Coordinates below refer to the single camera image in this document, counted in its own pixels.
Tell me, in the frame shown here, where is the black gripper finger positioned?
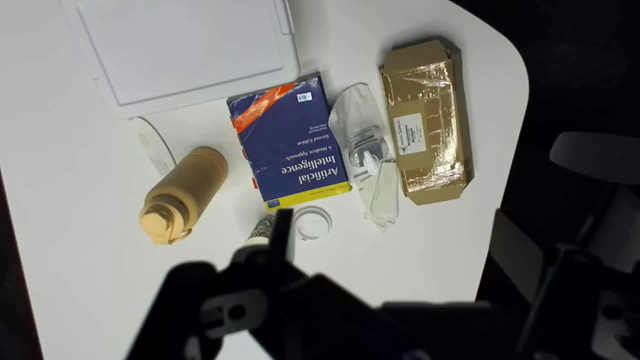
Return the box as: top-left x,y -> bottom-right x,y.
235,209 -> 294,264

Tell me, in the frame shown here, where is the white napkin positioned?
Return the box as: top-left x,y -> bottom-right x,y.
328,83 -> 399,230

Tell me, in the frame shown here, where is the beige bottle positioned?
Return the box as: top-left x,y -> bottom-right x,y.
140,147 -> 228,244

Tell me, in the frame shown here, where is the white cup lid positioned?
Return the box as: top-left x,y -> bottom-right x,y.
294,206 -> 333,241

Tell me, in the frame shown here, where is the blue textbook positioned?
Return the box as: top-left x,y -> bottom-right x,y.
227,75 -> 350,211

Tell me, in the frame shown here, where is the white plastic storage bin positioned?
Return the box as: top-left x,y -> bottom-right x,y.
60,0 -> 301,119

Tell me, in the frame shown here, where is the brown cardboard box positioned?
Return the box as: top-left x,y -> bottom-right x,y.
381,38 -> 475,206

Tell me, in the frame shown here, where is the right near office chair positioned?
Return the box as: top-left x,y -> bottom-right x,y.
473,131 -> 640,360

